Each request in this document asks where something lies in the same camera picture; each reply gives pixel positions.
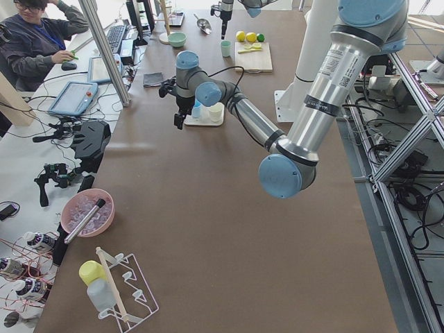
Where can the black keyboard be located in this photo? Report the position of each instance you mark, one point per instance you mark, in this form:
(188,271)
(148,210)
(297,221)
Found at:
(115,37)

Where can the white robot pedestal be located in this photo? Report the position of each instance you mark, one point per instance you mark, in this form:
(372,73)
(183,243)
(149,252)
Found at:
(320,20)

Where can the wooden cutting board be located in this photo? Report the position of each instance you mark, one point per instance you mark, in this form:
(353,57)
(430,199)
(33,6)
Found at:
(255,61)

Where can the wooden rod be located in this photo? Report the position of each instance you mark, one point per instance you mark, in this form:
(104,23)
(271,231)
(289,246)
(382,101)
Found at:
(101,255)

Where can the clear cup on rack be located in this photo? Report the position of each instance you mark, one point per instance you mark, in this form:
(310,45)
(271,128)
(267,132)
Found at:
(101,295)

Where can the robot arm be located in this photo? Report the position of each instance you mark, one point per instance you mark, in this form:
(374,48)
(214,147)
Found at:
(254,7)
(361,29)

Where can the black device housing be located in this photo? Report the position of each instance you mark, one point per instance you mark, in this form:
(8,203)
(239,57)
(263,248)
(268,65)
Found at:
(89,144)

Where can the beige rabbit tray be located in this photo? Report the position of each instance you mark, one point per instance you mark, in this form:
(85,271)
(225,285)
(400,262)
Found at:
(203,120)

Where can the grey folded cloth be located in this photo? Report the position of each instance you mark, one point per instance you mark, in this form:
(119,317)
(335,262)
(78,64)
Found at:
(153,79)

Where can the yellow plastic knife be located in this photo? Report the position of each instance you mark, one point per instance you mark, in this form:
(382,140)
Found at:
(241,51)

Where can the cream cup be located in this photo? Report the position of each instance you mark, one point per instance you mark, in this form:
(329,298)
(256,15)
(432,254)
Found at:
(215,112)

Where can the green cup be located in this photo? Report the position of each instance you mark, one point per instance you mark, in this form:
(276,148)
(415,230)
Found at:
(226,46)

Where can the wooden stand base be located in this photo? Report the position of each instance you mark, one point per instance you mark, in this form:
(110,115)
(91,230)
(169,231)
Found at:
(164,38)

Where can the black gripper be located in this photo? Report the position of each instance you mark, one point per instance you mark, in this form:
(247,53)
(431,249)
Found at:
(226,10)
(183,103)

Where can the seated person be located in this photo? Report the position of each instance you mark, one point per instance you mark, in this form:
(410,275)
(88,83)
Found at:
(39,31)

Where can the metal scoop in bowl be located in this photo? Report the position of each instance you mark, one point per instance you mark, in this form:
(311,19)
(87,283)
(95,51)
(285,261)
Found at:
(86,219)

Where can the white wire rack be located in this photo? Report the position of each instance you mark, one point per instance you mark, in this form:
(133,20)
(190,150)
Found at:
(135,292)

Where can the whole yellow lemon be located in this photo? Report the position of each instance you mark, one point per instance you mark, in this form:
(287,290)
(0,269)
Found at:
(240,36)

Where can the aluminium frame post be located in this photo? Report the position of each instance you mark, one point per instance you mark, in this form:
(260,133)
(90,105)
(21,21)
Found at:
(89,10)

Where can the yellow cup on rack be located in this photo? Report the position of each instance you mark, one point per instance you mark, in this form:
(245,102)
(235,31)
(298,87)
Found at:
(91,271)

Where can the green bowl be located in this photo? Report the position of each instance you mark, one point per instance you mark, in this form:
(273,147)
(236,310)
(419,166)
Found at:
(177,39)

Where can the spare black gripper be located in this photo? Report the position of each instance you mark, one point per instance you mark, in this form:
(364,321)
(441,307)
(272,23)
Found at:
(58,173)

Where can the blue teach pendant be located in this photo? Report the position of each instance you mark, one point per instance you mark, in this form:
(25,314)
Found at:
(74,98)

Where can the blue cup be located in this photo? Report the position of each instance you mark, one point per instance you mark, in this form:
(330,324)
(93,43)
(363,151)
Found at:
(196,110)

